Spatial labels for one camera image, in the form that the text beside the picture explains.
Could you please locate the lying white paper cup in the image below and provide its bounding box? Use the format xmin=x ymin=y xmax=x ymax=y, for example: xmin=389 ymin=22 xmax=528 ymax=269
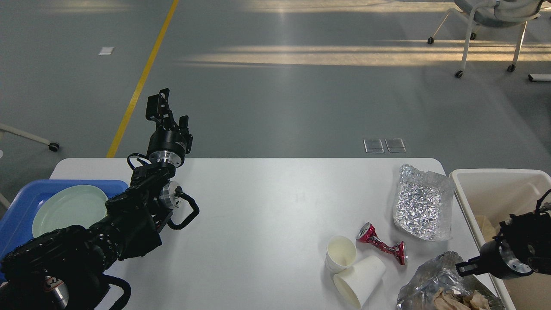
xmin=333 ymin=256 xmax=386 ymax=310

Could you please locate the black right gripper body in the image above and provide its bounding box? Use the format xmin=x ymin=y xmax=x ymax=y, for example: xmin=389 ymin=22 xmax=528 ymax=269
xmin=479 ymin=241 xmax=532 ymax=280

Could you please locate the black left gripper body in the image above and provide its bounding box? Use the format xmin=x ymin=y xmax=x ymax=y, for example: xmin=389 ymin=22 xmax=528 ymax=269
xmin=146 ymin=129 xmax=193 ymax=167

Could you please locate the blue plastic tray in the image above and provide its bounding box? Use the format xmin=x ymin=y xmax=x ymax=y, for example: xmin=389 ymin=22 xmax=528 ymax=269
xmin=0 ymin=179 xmax=128 ymax=259

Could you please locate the red crushed wrapper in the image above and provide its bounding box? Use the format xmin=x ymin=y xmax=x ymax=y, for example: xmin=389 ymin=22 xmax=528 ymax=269
xmin=356 ymin=222 xmax=408 ymax=266

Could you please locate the white caster leg left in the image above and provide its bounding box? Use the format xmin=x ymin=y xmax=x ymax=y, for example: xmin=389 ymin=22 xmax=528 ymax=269
xmin=0 ymin=123 xmax=60 ymax=152

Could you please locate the pale green plate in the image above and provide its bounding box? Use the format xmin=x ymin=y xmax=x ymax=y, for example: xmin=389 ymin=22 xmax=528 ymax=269
xmin=32 ymin=185 xmax=108 ymax=238

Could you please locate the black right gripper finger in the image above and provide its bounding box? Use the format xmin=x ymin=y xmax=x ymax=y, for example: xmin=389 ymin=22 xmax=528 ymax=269
xmin=456 ymin=257 xmax=483 ymax=277

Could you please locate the clear floor plate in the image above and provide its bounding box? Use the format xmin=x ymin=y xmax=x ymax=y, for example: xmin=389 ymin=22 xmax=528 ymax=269
xmin=384 ymin=139 xmax=407 ymax=153
xmin=363 ymin=139 xmax=384 ymax=154

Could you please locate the white bar on floor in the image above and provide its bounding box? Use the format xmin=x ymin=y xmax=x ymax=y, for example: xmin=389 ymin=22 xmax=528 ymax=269
xmin=528 ymin=73 xmax=551 ymax=82

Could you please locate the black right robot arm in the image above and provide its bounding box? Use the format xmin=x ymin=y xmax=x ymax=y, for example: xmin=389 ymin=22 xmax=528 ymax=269
xmin=456 ymin=190 xmax=551 ymax=280

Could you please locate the white plastic bin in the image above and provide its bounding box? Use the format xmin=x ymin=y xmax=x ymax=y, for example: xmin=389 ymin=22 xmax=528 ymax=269
xmin=449 ymin=168 xmax=551 ymax=310

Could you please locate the upright white paper cup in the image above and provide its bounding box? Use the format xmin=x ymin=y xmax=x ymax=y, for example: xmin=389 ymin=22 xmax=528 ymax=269
xmin=324 ymin=236 xmax=357 ymax=273

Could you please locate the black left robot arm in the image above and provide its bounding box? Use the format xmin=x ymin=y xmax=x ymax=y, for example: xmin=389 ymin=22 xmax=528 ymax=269
xmin=1 ymin=88 xmax=200 ymax=310

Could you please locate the foil bag with brown paper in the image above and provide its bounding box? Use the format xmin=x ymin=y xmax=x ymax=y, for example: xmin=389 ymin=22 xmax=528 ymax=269
xmin=397 ymin=251 xmax=505 ymax=310

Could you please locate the white rolling chair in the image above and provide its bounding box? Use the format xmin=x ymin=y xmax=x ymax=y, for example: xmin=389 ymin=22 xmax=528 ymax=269
xmin=427 ymin=0 xmax=544 ymax=79

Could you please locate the clear plastic wrap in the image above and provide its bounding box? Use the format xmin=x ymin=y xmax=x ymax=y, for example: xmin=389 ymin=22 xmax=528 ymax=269
xmin=392 ymin=164 xmax=456 ymax=242

